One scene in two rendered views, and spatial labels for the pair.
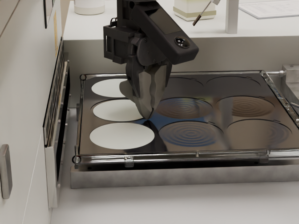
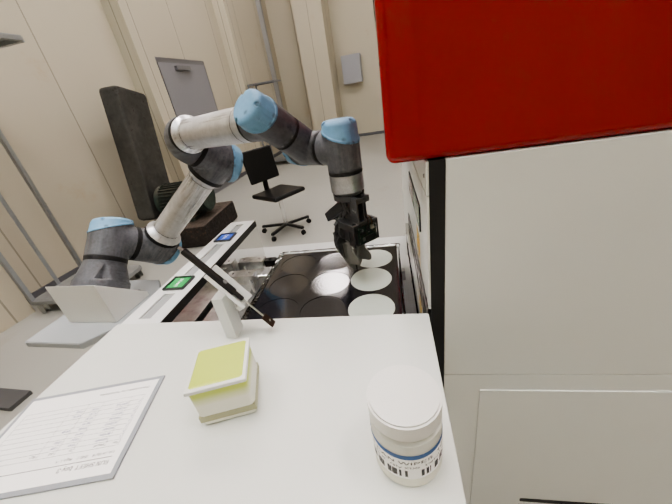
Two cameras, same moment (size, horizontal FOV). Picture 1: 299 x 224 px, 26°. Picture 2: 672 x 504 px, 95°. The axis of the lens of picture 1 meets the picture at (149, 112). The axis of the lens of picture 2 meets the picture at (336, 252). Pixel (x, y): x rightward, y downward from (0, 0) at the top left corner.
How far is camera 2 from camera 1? 1.66 m
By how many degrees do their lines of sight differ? 128
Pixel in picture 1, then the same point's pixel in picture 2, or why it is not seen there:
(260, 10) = (122, 413)
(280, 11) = (100, 408)
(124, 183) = not seen: hidden behind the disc
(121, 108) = (371, 279)
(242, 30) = (221, 335)
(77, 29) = (415, 345)
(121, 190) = not seen: hidden behind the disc
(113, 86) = (375, 310)
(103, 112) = (384, 276)
